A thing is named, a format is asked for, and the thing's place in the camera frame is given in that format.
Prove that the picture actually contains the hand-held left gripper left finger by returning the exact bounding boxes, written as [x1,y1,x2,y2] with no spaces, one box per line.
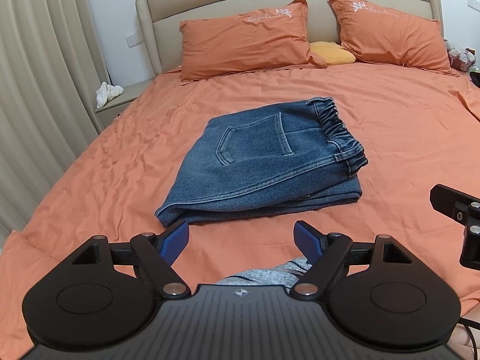
[71,220,190,301]

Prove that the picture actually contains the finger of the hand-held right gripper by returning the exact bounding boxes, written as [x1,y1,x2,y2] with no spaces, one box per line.
[429,183,480,268]

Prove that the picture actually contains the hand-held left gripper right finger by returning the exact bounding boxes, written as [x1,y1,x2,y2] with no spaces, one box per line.
[293,221,412,299]

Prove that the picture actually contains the blue denim pants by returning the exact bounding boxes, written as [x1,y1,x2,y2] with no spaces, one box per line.
[155,97,370,229]

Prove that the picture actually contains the person's grey striped clothing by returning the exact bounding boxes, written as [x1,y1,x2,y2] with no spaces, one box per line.
[217,256,313,294]

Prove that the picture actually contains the orange bed sheet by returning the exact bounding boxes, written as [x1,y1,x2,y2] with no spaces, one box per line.
[0,60,480,360]

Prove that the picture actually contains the reddish plastic bag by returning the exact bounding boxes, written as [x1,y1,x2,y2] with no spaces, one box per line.
[448,47,477,73]

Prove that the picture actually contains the beige nightstand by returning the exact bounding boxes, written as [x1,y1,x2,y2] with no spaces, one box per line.
[94,80,157,134]

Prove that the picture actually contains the crumpled white cloth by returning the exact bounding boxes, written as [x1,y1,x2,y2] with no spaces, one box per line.
[96,81,125,109]

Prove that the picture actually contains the orange pillow with flower print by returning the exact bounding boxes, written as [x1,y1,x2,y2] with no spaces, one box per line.
[178,0,328,82]
[327,0,464,78]

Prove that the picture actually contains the small yellow pillow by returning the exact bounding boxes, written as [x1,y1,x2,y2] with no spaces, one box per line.
[309,41,356,65]

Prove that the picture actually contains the beige pleated curtain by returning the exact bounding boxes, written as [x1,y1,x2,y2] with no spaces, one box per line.
[0,0,114,249]

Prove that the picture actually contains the beige padded headboard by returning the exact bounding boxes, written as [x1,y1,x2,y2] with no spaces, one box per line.
[135,0,446,78]

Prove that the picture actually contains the thin black cable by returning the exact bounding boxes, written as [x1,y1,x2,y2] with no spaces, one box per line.
[458,316,480,346]

